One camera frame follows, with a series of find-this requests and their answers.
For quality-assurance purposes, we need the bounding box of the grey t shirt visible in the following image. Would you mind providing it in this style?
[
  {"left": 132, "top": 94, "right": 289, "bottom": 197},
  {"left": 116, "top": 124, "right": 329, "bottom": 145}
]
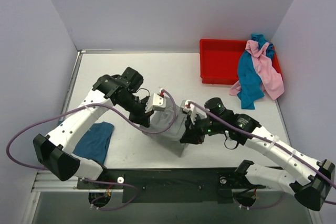
[{"left": 140, "top": 98, "right": 188, "bottom": 157}]

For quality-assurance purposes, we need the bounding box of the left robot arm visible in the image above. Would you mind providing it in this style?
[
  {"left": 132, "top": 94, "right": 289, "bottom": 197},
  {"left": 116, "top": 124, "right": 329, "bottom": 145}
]
[{"left": 33, "top": 67, "right": 151, "bottom": 188}]

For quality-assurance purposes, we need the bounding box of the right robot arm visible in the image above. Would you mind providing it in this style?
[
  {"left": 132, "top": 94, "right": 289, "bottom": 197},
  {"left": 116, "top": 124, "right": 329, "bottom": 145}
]
[{"left": 180, "top": 97, "right": 335, "bottom": 211}]

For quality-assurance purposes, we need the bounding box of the folded dark blue t shirt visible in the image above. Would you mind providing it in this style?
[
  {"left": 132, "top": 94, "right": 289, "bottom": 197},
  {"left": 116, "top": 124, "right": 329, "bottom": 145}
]
[{"left": 73, "top": 122, "right": 114, "bottom": 165}]

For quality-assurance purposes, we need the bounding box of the teal t shirt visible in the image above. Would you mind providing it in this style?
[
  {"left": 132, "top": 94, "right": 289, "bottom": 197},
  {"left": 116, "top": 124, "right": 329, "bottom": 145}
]
[{"left": 237, "top": 34, "right": 275, "bottom": 110}]

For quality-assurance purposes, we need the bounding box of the red plastic bin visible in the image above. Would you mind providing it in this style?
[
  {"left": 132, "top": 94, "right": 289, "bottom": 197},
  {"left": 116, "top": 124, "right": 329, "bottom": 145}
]
[{"left": 199, "top": 39, "right": 282, "bottom": 84}]

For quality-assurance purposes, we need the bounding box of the pink t shirt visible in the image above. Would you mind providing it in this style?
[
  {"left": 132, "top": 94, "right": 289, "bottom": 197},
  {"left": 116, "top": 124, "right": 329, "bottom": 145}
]
[{"left": 229, "top": 39, "right": 285, "bottom": 100}]

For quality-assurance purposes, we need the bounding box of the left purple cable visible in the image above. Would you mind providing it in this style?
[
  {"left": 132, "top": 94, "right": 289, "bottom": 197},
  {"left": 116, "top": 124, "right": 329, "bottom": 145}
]
[{"left": 5, "top": 89, "right": 177, "bottom": 211}]

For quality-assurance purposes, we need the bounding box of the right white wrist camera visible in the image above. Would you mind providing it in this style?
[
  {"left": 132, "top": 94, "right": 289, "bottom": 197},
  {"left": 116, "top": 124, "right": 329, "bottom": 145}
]
[{"left": 182, "top": 100, "right": 197, "bottom": 125}]

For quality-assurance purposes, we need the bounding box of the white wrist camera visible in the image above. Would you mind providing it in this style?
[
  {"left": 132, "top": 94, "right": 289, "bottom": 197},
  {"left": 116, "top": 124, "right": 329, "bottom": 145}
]
[
  {"left": 182, "top": 100, "right": 197, "bottom": 125},
  {"left": 145, "top": 89, "right": 166, "bottom": 113}
]

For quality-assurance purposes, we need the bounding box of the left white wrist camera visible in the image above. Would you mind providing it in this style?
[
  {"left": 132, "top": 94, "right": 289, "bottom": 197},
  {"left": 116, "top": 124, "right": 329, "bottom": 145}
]
[{"left": 145, "top": 89, "right": 166, "bottom": 113}]

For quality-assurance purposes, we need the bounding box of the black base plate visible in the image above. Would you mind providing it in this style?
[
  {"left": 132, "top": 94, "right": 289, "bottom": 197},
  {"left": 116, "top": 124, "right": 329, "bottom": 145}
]
[{"left": 77, "top": 168, "right": 263, "bottom": 204}]

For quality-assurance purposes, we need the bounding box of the aluminium front rail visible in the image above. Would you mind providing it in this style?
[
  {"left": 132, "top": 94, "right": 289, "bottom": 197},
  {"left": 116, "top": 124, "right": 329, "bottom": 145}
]
[{"left": 31, "top": 171, "right": 124, "bottom": 193}]

